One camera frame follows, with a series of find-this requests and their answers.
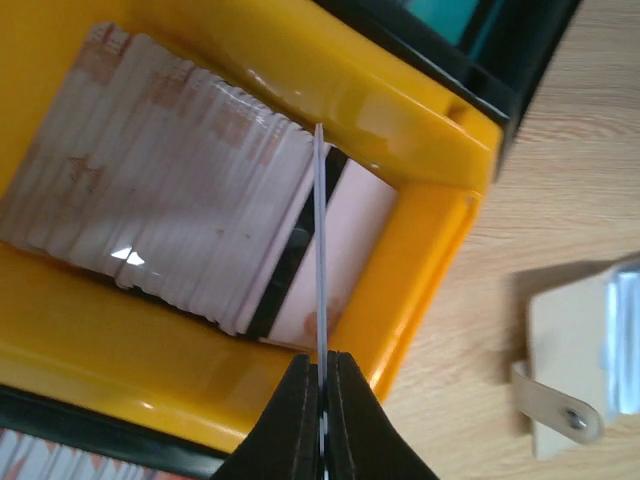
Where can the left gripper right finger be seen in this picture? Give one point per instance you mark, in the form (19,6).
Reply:
(362,442)

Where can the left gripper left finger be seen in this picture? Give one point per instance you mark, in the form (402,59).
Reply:
(284,443)

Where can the beige card holder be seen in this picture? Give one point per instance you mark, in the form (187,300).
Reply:
(581,370)

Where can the white credit card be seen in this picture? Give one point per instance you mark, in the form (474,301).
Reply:
(319,190)

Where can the yellow card bin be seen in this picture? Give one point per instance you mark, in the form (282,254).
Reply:
(67,336)

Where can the black bin with red cards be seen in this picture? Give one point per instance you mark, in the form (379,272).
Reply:
(90,431)

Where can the red patterned card stack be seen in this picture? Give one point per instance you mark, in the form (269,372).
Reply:
(30,458)

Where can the white card stack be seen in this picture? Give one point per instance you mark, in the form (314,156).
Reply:
(157,173)

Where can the black bin with teal cards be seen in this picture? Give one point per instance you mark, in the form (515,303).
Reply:
(492,54)

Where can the teal card stack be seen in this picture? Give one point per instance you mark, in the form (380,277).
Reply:
(464,23)

